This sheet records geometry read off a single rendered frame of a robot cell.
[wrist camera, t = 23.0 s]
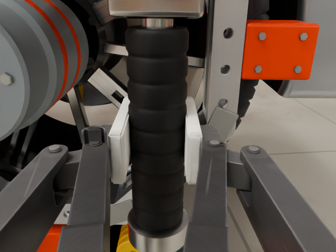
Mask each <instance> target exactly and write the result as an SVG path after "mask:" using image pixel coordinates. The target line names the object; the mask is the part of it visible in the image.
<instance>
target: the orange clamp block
mask: <svg viewBox="0 0 336 252"><path fill-rule="evenodd" d="M319 29H320V26H319V25H318V24H317V23H312V22H305V21H299V20H252V19H247V20H246V29H245V39H244V48H243V58H242V68H241V78H242V79H243V80H308V79H309V78H310V76H311V71H312V66H313V61H314V55H315V50H316V45H317V40H318V34H319Z"/></svg>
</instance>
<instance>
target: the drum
mask: <svg viewBox="0 0 336 252"><path fill-rule="evenodd" d="M88 59H89V45H88V40H87V36H86V33H85V30H84V28H83V26H82V24H81V22H80V21H79V19H78V18H77V16H76V15H75V14H74V12H73V11H72V10H71V9H70V8H69V7H68V6H67V5H65V4H64V3H63V2H62V1H60V0H0V141H2V140H3V139H5V138H6V137H8V136H9V135H11V134H12V133H13V132H14V131H17V130H20V129H23V128H25V127H27V126H29V125H31V124H32V123H34V122H35V121H37V120H38V119H39V118H40V117H41V116H42V115H43V114H45V113H46V112H47V111H48V110H49V109H50V108H51V107H53V106H54V105H55V104H56V102H58V101H59V100H60V99H61V98H62V97H64V96H65V95H66V94H67V93H68V92H69V91H70V90H71V89H72V88H73V87H74V86H75V85H76V84H77V83H78V82H79V81H80V79H81V78H82V76H83V75H84V73H85V70H86V68H87V64H88Z"/></svg>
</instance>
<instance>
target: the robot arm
mask: <svg viewBox="0 0 336 252"><path fill-rule="evenodd" d="M129 103H130V100H129V99H128V96H125V97H124V99H123V101H122V104H121V106H120V109H119V111H118V113H117V116H116V118H115V120H114V123H113V125H101V126H99V125H94V126H88V127H85V128H84V129H82V131H81V135H82V144H83V145H82V149H80V150H76V151H70V152H69V150H68V147H67V146H65V145H61V144H54V145H50V146H48V147H46V148H44V149H43V150H42V151H41V152H40V153H39V154H38V155H37V156H36V157H35V158H34V159H33V160H32V161H31V162H30V163H29V164H28V165H27V166H26V167H25V168H24V169H23V170H22V171H21V172H20V173H19V174H18V175H17V176H16V177H15V178H14V179H13V180H12V181H11V182H10V183H9V184H8V185H7V186H6V187H5V188H4V189H3V190H2V191H1V192H0V252H36V251H37V250H38V248H39V247H40V245H41V243H42V242H43V240H44V238H45V237H46V235H47V234H48V232H49V230H50V229H51V227H52V226H53V224H54V222H55V221H56V219H57V217H58V216H59V214H60V213H61V211H62V209H63V208H64V206H65V204H66V203H67V201H68V200H69V198H70V196H71V195H72V193H73V196H72V201H71V206H70V211H69V216H68V221H67V225H65V226H62V228H61V232H60V237H59V241H58V246H57V250H56V252H110V212H111V182H113V184H123V183H124V182H125V181H126V176H127V172H128V167H129V163H130V158H131V146H132V145H131V143H130V126H131V123H130V120H129ZM185 104H186V116H185V123H184V125H185V139H184V163H185V176H186V182H187V183H188V184H189V185H195V191H194V197H193V203H192V210H191V216H190V222H188V225H187V230H186V236H185V242H184V248H183V252H229V227H227V187H230V188H235V189H236V193H237V196H238V198H239V200H240V202H241V204H242V206H243V208H244V210H245V213H246V215H247V217H248V219H249V221H250V223H251V225H252V227H253V230H254V232H255V234H256V236H257V238H258V240H259V242H260V244H261V247H262V249H263V251H264V252H336V238H335V237H334V235H333V234H332V233H331V232H330V230H329V229H328V228H327V227H326V225H325V224H324V223H323V222H322V220H321V219H320V218H319V217H318V215H317V214H316V213H315V212H314V210H313V209H312V208H311V207H310V205H309V204H308V203H307V202H306V200H305V199H304V198H303V197H302V195H301V194H300V193H299V192H298V190H297V189H296V188H295V187H294V185H293V184H292V183H291V182H290V180H289V179H288V178H287V177H286V175H285V174H284V173H283V172H282V170H281V169H280V168H279V167H278V165H277V164H276V163H275V161H274V160H273V159H272V158H271V156H270V155H269V154H268V153H267V151H266V150H264V149H263V148H261V147H259V146H255V145H246V146H243V147H242V148H241V150H240V152H236V151H231V150H228V149H227V145H226V144H225V143H224V142H222V141H221V138H220V136H219V133H218V130H217V128H216V127H214V126H213V125H200V123H199V118H198V114H197V109H196V105H195V101H194V98H193V97H192V96H187V98H186V100H185ZM110 175H111V182H110Z"/></svg>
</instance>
